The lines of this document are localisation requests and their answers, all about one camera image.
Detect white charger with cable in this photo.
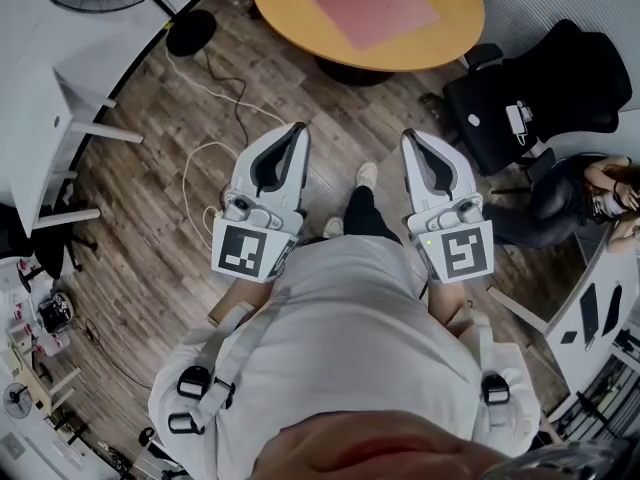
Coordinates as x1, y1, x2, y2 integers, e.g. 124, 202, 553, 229
505, 99, 536, 147

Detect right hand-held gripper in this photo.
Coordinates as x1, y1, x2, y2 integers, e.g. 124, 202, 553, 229
400, 128, 496, 285

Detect white floor cable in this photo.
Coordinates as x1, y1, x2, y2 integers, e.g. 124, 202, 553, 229
164, 42, 289, 255

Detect person's face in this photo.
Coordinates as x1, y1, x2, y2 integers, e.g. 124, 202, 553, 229
253, 411, 504, 480

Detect white angled desk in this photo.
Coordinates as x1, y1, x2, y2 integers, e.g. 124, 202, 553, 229
487, 246, 640, 419

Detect person's right forearm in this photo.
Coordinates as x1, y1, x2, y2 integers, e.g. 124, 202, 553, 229
427, 280, 477, 338

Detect black floor cable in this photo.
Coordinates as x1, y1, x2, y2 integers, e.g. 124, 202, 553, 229
201, 46, 252, 150

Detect person's left forearm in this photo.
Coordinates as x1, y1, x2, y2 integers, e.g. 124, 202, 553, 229
207, 276, 280, 328

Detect person's white shirt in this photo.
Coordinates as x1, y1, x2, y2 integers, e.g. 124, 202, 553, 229
148, 234, 545, 480

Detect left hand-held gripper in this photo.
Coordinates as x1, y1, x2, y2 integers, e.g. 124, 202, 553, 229
211, 122, 311, 283

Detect grey harness strap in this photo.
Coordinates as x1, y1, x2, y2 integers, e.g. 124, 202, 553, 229
448, 311, 512, 430
167, 287, 292, 435

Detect black elongated desk item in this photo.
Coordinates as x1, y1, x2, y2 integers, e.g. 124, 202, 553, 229
600, 283, 624, 338
578, 282, 602, 352

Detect black office chair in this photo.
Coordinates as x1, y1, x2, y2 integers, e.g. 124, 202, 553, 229
442, 17, 634, 178

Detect white curved desk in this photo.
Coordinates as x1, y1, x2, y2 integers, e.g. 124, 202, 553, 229
0, 0, 231, 240

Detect round wooden table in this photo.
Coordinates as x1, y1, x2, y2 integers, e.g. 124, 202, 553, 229
250, 0, 487, 88

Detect small black desk fan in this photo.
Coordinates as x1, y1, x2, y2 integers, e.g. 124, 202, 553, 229
1, 381, 34, 422

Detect person's black trousers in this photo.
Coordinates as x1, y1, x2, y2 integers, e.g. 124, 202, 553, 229
343, 185, 404, 245

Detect black standing fan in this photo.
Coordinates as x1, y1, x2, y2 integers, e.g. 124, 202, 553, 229
37, 0, 219, 59

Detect pink desk mat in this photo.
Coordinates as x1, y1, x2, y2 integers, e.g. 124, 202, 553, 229
298, 0, 442, 52

